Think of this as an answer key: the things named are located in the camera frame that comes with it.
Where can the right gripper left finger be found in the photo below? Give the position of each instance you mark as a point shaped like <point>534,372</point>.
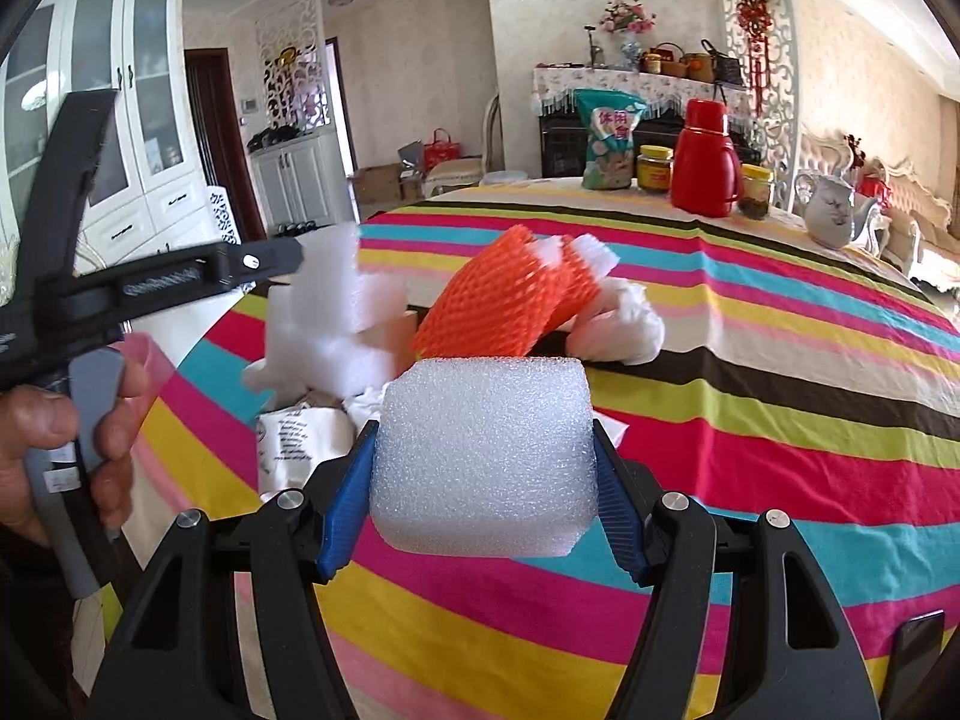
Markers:
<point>176,653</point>

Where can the white carved sofa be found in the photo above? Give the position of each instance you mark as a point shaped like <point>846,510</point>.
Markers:
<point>897,218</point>

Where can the red thermos jug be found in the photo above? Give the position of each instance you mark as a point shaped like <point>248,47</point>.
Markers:
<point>706,177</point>

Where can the orange foam net small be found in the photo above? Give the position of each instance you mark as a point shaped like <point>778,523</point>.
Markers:
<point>586,263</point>

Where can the black handbag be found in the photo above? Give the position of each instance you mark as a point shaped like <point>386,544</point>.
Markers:
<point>726,69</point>

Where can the white paper pouch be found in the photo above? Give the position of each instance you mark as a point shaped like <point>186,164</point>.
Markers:
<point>614,429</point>

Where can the cardboard box on floor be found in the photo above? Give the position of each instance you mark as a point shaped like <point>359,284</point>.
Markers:
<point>378,184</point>

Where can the pink flower vase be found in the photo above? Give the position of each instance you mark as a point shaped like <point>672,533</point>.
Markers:
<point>628,22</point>

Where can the striped colourful tablecloth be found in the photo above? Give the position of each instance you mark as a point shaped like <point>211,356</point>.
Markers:
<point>792,377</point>

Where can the orange foam net large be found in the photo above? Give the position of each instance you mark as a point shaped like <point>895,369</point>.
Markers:
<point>497,305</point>

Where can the white foam block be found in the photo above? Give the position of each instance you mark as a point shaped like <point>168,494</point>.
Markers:
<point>486,457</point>

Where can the white plastic bag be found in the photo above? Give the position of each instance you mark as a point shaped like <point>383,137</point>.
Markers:
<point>618,325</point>

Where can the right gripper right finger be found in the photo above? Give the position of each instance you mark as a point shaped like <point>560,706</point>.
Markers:
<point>790,651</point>

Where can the teal snack bag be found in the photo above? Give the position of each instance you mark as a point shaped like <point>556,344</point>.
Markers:
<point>611,118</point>

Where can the white porcelain teapot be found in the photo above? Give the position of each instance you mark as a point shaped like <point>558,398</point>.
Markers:
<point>836,215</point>

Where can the cream side chair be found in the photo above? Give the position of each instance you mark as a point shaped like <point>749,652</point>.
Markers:
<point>468,171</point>

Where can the red Chinese knot ornament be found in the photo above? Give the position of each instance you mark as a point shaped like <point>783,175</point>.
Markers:
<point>755,20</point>

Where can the white shoe cabinet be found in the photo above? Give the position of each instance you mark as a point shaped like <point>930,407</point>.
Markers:
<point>303,181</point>

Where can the white L-shaped foam piece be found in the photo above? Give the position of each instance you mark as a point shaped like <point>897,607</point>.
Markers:
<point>319,326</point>

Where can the yellow lid jar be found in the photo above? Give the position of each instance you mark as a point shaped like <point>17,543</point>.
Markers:
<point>654,168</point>

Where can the glass jar dark contents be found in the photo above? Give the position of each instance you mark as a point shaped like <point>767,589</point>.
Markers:
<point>757,186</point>

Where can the beige cardboard box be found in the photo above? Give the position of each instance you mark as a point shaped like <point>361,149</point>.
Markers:
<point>396,337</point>

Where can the white round stool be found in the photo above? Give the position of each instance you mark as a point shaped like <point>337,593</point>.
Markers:
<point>503,178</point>

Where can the pink lined trash bin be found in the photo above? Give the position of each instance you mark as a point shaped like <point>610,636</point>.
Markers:
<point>147,370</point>

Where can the blue white patterned panel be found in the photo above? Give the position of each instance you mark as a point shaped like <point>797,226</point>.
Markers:
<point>222,214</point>

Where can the white glass door cabinet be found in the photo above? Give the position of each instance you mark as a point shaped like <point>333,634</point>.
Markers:
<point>150,194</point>

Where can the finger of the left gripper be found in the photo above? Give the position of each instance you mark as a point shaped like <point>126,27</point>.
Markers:
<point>235,265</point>

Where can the white tissue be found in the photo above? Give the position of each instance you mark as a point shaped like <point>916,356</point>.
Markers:
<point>365,406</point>

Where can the red handbag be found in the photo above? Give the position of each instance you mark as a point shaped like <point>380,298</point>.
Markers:
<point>441,147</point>

